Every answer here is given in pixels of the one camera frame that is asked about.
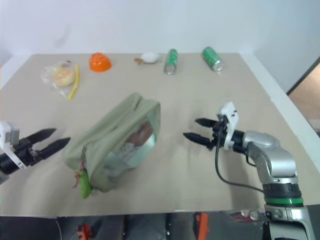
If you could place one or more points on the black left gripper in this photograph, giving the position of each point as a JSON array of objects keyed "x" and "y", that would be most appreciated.
[{"x": 26, "y": 152}]

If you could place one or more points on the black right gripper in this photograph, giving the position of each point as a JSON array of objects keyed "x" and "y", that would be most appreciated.
[{"x": 220, "y": 133}]

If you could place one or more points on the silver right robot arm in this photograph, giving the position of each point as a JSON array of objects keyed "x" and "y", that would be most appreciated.
[{"x": 275, "y": 162}]

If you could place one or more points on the green fabric pouch bag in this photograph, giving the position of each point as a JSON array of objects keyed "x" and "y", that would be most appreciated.
[{"x": 107, "y": 125}]

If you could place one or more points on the green plush zipper charm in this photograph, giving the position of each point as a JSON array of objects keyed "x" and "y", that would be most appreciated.
[{"x": 84, "y": 186}]

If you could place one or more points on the yellow strip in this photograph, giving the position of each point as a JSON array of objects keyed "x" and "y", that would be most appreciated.
[{"x": 75, "y": 85}]

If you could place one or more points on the bread in clear bag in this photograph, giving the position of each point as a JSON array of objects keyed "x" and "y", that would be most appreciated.
[{"x": 62, "y": 76}]

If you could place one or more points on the green drink can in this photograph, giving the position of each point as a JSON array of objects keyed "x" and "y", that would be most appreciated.
[
  {"x": 170, "y": 61},
  {"x": 212, "y": 58}
]

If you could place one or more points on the white round object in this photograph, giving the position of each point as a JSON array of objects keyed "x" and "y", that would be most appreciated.
[{"x": 150, "y": 57}]

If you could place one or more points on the orange and black tool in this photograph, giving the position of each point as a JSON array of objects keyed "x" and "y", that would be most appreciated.
[
  {"x": 201, "y": 222},
  {"x": 83, "y": 230}
]

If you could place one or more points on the orange plastic bowl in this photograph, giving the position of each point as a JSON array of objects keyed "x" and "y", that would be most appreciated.
[{"x": 100, "y": 62}]

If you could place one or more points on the crushed red silver can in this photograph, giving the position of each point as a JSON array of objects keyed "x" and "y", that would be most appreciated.
[{"x": 246, "y": 215}]

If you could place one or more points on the small brown object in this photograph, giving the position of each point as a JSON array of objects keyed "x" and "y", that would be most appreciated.
[{"x": 137, "y": 60}]

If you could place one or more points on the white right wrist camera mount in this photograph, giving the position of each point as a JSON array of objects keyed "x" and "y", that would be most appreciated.
[{"x": 231, "y": 117}]

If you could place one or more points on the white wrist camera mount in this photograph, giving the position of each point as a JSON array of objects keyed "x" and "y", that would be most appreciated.
[
  {"x": 10, "y": 132},
  {"x": 231, "y": 117}
]

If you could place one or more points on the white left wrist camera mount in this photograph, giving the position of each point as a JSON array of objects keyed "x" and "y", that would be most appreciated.
[{"x": 10, "y": 132}]

